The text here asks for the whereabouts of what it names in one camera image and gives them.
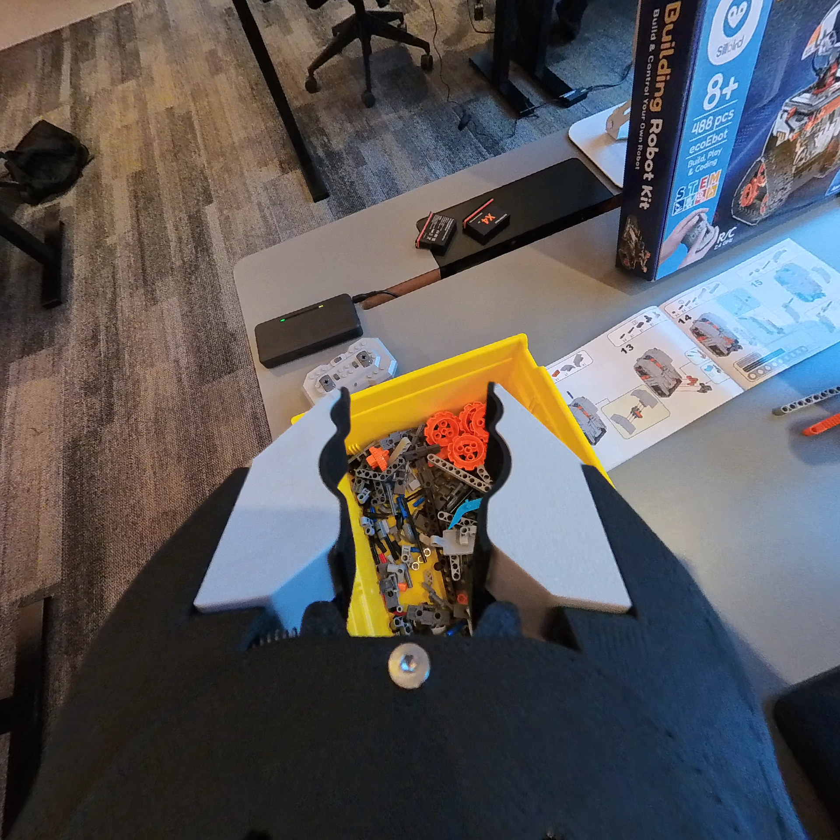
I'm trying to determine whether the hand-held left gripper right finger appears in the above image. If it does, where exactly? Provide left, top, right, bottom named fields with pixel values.
left=486, top=384, right=634, bottom=618

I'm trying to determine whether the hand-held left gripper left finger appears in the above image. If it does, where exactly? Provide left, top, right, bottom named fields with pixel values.
left=195, top=388, right=353, bottom=620

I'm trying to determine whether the pile of building block parts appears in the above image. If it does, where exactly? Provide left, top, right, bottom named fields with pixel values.
left=344, top=401, right=497, bottom=634

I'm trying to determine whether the yellow plastic bin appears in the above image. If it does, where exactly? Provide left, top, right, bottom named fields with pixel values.
left=292, top=335, right=611, bottom=637

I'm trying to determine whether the grey perforated beam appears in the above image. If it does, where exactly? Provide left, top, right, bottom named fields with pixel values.
left=772, top=385, right=840, bottom=418

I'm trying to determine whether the grey desk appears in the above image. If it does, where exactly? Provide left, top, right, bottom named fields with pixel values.
left=234, top=125, right=840, bottom=736

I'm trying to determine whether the black desk pad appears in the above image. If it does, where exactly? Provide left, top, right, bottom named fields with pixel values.
left=431, top=158, right=622, bottom=279

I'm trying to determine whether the black desk leg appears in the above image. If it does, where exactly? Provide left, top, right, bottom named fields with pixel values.
left=470, top=0, right=588, bottom=112

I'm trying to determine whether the white remote controller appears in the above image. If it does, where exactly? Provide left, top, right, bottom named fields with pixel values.
left=302, top=344, right=399, bottom=405

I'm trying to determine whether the black rectangular power bank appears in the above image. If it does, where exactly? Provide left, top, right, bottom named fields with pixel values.
left=254, top=293, right=364, bottom=368

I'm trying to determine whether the open instruction manual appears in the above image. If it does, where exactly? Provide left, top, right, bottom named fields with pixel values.
left=542, top=237, right=840, bottom=471

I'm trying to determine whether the small black battery pack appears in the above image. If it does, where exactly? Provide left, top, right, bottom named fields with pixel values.
left=462, top=197, right=513, bottom=244
left=416, top=210, right=460, bottom=253

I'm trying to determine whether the white standing board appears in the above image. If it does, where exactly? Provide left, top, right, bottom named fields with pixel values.
left=567, top=103, right=640, bottom=191

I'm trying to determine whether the black bag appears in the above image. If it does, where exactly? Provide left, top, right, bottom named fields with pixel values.
left=0, top=119, right=95, bottom=204

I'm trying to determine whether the blue robot kit box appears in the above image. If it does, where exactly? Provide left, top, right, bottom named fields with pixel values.
left=617, top=0, right=840, bottom=280

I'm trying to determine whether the black office chair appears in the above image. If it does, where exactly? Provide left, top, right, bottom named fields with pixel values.
left=305, top=0, right=434, bottom=109

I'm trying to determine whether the black cable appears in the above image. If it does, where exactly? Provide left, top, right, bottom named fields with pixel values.
left=355, top=269, right=441, bottom=312

